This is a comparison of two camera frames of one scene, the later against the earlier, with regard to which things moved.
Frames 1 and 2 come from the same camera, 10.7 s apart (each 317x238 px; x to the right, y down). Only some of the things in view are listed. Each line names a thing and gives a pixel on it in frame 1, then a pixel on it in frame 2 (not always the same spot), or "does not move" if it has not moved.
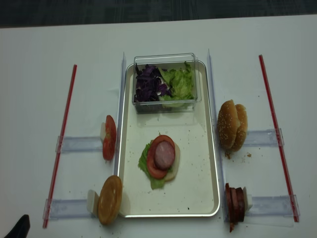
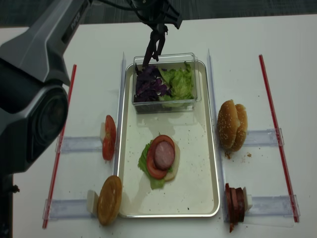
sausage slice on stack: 164,154 does not move
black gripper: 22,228 → 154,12
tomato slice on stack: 154,170 does not move
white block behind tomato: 103,131 does not move
